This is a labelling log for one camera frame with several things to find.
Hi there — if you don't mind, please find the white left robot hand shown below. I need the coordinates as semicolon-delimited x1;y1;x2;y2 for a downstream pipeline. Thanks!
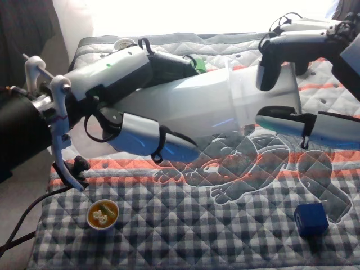
64;38;201;164

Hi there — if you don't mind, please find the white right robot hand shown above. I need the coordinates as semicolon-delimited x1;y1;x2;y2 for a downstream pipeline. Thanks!
254;11;360;150

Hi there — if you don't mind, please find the toy bowl with green soup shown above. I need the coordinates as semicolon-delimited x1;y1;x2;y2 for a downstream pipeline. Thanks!
114;38;136;52

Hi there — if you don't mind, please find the small green block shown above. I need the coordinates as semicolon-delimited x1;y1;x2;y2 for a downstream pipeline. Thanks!
193;57;208;73

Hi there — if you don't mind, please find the dark curtain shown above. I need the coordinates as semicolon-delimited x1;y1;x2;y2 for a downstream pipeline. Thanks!
0;0;64;85

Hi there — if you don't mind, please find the orange soup bowl with greens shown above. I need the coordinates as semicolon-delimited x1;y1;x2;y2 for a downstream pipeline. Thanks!
86;199;120;230

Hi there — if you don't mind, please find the grey quilt with bear print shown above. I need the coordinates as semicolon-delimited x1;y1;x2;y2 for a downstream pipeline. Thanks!
26;32;360;270

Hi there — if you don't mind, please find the blue cube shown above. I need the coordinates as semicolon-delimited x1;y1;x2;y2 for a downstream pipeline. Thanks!
293;202;330;239

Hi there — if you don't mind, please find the black cable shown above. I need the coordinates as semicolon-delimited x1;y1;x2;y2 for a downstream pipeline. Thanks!
0;184;74;255

